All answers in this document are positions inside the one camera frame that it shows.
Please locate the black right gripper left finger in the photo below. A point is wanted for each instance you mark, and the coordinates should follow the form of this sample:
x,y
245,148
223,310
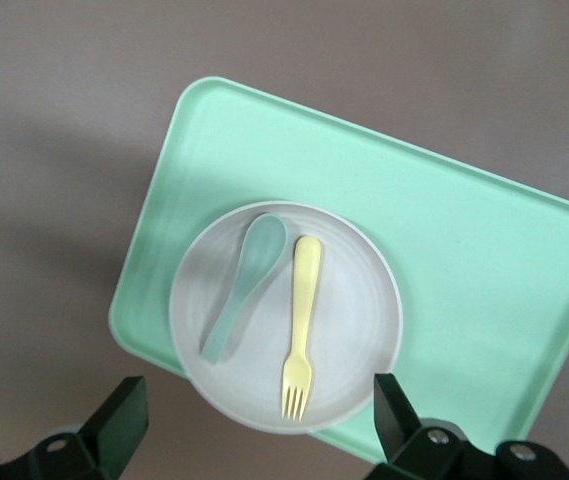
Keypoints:
x,y
114,430

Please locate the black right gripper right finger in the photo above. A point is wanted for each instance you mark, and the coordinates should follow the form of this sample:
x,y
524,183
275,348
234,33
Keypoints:
x,y
399,430

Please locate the grey-green plastic spoon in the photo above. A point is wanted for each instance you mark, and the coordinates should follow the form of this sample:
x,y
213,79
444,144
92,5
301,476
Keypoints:
x,y
261,245

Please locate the yellow plastic fork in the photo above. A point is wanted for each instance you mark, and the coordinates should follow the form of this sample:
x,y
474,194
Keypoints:
x,y
306,280

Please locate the beige round plate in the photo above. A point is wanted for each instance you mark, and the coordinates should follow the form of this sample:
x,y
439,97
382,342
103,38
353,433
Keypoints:
x,y
354,310

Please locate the light green rectangular tray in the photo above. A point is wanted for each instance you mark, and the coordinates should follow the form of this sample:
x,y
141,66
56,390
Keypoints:
x,y
439,250

